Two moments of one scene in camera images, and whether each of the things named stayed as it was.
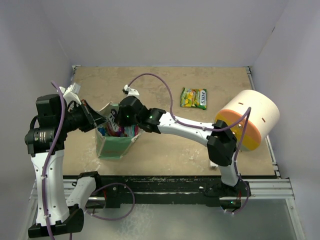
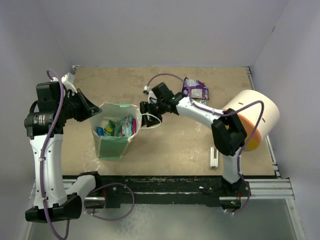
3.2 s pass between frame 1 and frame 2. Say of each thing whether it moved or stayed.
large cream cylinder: stayed
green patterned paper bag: stayed
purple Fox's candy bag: moved
